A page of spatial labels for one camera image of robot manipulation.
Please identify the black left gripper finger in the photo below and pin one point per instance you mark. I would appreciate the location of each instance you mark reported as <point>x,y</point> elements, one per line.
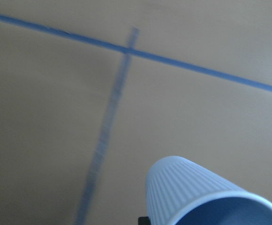
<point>143,221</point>

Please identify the light blue ribbed cup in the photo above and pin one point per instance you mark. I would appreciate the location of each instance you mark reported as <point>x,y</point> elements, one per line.
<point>181,192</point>

